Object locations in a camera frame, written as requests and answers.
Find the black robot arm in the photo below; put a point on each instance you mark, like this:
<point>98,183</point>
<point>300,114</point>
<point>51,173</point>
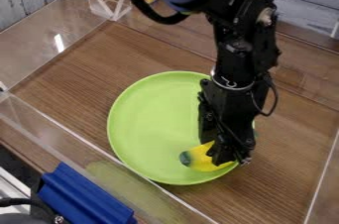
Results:
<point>244,37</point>

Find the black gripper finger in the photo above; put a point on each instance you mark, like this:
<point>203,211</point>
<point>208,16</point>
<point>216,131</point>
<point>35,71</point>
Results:
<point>207,124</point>
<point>230,148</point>

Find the yellow toy banana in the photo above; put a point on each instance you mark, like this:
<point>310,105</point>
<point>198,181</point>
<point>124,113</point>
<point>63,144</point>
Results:
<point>196,160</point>

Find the green round plate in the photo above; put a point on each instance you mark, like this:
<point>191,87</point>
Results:
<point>152,127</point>

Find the clear acrylic front wall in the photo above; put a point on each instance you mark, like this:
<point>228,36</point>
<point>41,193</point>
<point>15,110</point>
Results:
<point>43,143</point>

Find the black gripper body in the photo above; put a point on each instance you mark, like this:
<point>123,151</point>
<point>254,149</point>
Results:
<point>235,106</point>

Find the blue plastic block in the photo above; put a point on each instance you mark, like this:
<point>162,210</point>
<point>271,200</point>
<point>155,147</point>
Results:
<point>80,200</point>

